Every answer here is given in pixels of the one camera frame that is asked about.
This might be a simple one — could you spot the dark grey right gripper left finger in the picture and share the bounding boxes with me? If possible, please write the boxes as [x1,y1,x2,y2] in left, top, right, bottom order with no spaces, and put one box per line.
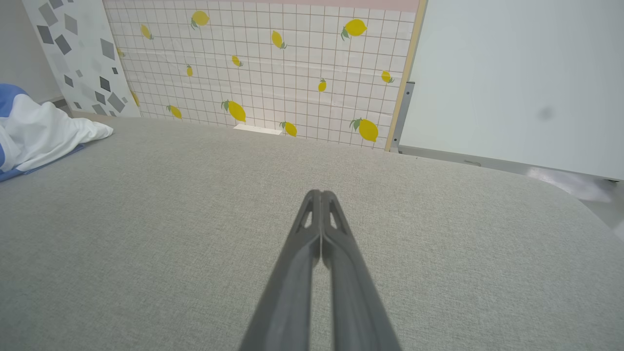
[239,190,323,351]

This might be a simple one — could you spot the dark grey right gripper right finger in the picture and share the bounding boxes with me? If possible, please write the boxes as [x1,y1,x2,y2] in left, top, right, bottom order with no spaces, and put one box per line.
[321,191,402,351]

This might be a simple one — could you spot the blue and white shirt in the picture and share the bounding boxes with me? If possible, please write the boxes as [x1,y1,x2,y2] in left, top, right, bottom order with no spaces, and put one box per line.
[0,83,114,182]

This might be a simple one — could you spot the lemon print grid panel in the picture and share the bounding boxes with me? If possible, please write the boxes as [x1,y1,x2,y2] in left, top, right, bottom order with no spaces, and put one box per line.
[102,0,421,150]

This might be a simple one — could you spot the clear plastic bag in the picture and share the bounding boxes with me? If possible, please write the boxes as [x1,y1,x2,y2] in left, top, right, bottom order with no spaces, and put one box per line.
[526,167,614,203]

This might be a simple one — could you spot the plain white board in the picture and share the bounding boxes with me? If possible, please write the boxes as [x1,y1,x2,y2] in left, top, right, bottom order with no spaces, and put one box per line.
[399,0,624,181]

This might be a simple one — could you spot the white panel with grey shapes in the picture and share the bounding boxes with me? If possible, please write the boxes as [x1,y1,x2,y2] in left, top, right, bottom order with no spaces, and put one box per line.
[22,0,142,118]

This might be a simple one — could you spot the grey metal bracket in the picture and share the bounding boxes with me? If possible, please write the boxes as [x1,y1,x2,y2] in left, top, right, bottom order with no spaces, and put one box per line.
[391,81,415,148]

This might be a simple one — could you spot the light wooden frame strip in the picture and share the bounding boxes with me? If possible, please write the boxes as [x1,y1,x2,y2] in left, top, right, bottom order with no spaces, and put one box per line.
[385,0,429,152]

